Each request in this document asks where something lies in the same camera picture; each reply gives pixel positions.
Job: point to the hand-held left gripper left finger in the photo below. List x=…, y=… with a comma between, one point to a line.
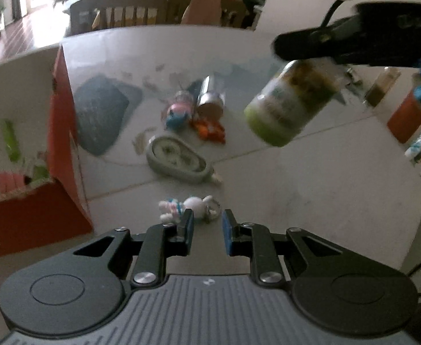
x=187, y=231

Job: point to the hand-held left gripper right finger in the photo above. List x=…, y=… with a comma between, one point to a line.
x=227, y=231

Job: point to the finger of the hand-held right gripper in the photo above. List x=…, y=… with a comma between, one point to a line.
x=304, y=45

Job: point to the green lidded jar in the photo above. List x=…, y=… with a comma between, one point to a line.
x=289, y=104

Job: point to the orange toy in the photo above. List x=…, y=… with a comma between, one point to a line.
x=210, y=131

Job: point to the red cardboard box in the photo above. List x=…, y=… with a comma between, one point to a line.
x=63, y=133

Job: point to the white green tube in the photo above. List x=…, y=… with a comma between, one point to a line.
x=38, y=168

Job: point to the green packet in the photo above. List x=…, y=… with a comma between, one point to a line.
x=11, y=140

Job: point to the brown bottle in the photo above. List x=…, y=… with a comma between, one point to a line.
x=381, y=88

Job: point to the white alarm clock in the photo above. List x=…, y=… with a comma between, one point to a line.
x=176, y=158

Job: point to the wooden dining chair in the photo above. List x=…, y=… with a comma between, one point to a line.
x=235, y=12
x=180, y=7

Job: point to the red container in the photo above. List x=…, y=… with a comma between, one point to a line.
x=408, y=118

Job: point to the silver metal can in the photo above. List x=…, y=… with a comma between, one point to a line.
x=210, y=97

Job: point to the white blue packets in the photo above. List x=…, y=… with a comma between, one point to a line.
x=418, y=151

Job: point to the pink pig toy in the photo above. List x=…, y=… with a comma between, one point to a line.
x=179, y=111

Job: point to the dark patterned placemat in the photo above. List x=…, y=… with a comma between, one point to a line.
x=97, y=115

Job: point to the dark dining chair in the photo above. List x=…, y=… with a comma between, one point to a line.
x=117, y=10

